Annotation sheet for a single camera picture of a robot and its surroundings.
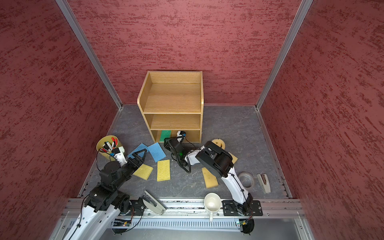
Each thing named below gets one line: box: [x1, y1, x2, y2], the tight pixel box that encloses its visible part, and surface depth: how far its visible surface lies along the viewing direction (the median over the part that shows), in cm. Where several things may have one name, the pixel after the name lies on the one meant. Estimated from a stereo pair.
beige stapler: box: [257, 173, 271, 193], surface depth 83 cm
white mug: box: [204, 192, 222, 223], surface depth 71 cm
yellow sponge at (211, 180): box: [201, 167, 219, 189], surface depth 83 cm
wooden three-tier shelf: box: [137, 71, 204, 144], surface depth 86 cm
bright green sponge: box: [160, 130, 172, 142], surface depth 101 cm
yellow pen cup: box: [96, 135, 122, 161], surface depth 86 cm
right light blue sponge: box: [147, 142, 167, 163], surface depth 94 cm
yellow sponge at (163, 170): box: [157, 159, 171, 182], surface depth 87 cm
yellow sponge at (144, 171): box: [132, 163, 154, 181], surface depth 86 cm
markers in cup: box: [99, 137, 118, 152], surface depth 87 cm
